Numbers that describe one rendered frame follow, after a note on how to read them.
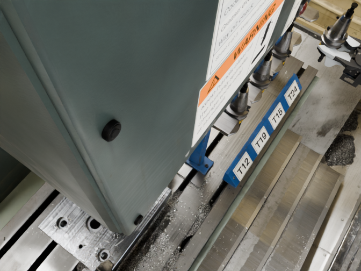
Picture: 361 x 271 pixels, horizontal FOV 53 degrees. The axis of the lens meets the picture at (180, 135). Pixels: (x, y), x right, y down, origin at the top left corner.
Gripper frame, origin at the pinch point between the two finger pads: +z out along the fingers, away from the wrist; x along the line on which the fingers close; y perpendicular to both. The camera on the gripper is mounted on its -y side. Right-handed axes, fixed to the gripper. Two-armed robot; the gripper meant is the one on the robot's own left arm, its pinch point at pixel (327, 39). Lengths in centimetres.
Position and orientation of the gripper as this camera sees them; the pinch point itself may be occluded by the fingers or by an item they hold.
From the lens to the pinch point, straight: 110.9
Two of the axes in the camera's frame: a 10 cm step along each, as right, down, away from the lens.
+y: -0.6, 4.4, 9.0
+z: -8.2, -5.4, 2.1
